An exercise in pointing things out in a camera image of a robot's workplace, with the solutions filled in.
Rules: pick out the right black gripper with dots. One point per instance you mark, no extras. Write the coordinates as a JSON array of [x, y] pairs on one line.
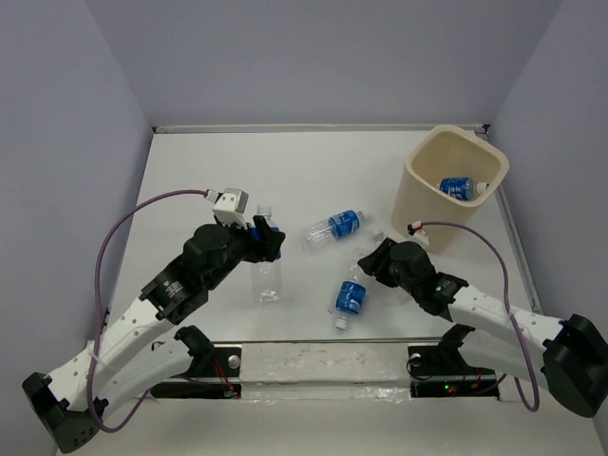
[[370, 262]]

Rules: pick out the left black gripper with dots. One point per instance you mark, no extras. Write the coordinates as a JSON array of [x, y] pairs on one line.
[[271, 239]]

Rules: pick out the clear unlabelled bottle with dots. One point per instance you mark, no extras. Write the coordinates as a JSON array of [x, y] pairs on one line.
[[378, 237]]

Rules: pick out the blue label bottle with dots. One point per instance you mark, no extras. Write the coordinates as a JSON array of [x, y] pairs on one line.
[[334, 228], [462, 188], [352, 291], [267, 280]]

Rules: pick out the blue label bottle front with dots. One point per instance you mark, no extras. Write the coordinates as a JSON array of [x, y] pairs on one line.
[[352, 291]]

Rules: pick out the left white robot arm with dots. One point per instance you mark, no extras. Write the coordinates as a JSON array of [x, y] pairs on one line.
[[149, 342]]

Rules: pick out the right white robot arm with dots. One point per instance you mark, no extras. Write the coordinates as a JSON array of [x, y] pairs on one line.
[[566, 357]]

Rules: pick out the beige plastic bin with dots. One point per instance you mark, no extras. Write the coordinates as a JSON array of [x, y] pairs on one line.
[[448, 151]]

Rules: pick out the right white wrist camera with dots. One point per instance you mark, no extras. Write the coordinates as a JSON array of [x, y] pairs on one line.
[[418, 234]]

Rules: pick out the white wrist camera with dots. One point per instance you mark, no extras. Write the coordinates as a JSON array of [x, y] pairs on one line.
[[418, 234], [230, 206]]

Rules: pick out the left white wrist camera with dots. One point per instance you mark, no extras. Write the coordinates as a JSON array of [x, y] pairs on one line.
[[230, 206]]

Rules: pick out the aluminium table rail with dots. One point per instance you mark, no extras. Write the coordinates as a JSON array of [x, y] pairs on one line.
[[289, 128]]

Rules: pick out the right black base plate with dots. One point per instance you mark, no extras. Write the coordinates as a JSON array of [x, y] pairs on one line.
[[436, 372]]

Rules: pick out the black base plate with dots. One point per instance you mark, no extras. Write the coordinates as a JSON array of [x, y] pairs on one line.
[[217, 380], [436, 372]]

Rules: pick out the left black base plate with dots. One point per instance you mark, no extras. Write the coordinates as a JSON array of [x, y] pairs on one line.
[[217, 380]]

